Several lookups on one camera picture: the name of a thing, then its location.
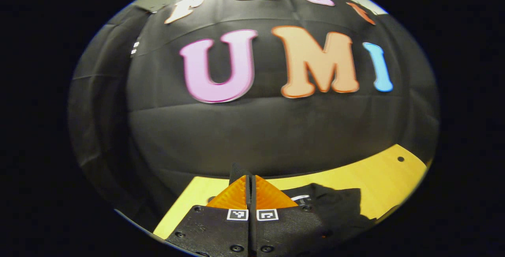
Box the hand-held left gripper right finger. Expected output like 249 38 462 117
251 174 340 257

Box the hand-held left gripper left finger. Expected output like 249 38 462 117
165 162 251 257

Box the black backdrop cloth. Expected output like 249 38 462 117
67 0 440 226

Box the black garment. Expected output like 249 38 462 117
281 183 376 248

